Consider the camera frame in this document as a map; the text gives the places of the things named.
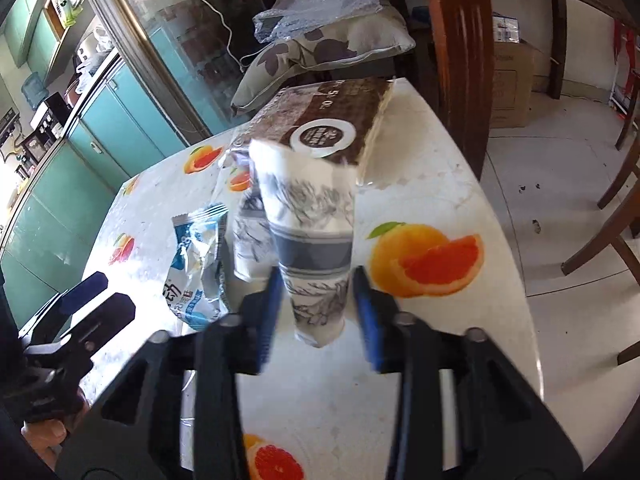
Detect bubble wrap bag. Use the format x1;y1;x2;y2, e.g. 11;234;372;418
252;0;384;44

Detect brown cardboard box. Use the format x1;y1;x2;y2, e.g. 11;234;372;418
487;39;536;129

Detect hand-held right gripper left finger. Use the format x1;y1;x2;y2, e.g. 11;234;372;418
55;267;286;480

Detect teal wall kitchen cabinets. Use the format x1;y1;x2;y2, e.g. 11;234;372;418
0;0;62;69

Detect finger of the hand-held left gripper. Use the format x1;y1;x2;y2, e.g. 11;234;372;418
47;271;110;322
20;292;137;367

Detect brown tissue pack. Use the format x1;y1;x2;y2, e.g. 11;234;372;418
231;77;397;184

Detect white cable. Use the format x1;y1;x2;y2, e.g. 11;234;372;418
189;0;262;69

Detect blue white snack wrapper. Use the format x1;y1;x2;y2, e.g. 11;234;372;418
170;202;234;332

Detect person's left hand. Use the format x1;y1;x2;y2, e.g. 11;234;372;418
22;417;69;467

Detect teal base kitchen cabinets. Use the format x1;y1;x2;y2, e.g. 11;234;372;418
0;54;192;327

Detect glass sliding door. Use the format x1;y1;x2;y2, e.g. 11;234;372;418
75;0;272;137

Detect pile of clear plastic bags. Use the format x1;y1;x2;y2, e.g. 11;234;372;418
74;24;117;92

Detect red brown wooden table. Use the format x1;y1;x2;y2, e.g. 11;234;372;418
419;0;640;182

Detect floral print pillow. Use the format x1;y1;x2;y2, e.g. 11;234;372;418
230;9;417;114

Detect floral print paper cup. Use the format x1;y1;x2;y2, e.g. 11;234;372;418
249;139;357;349
232;195;281;282

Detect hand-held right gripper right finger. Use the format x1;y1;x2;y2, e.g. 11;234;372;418
351;266;583;480

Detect brown wooden dining chair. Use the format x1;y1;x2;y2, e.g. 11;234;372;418
560;199;640;367
596;104;640;212

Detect blue water jug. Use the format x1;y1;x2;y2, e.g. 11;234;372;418
20;72;49;112

